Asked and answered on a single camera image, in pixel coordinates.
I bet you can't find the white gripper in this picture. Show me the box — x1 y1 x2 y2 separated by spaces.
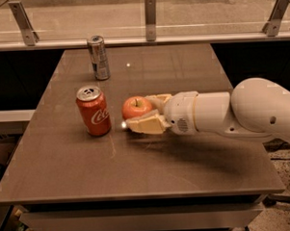
126 91 198 135

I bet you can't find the red apple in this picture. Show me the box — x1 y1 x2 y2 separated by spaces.
121 95 152 119

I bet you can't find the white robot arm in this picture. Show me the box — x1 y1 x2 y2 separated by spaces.
125 78 290 143

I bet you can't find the red coke can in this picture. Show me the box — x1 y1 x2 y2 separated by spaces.
76 85 112 136

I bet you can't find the silver slim drink can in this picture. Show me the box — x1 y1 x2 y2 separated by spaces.
87 36 111 81

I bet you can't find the white drawer front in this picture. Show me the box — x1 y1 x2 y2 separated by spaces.
20 203 263 231

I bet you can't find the middle metal rail bracket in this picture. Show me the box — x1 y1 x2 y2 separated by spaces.
144 0 156 41

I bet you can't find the metal rail bracket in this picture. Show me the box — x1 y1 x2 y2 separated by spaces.
262 0 290 37
8 1 40 46
144 0 156 41

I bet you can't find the right metal rail bracket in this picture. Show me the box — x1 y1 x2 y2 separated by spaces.
262 0 290 37

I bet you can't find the left metal rail bracket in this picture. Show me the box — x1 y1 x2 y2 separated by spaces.
8 1 40 46

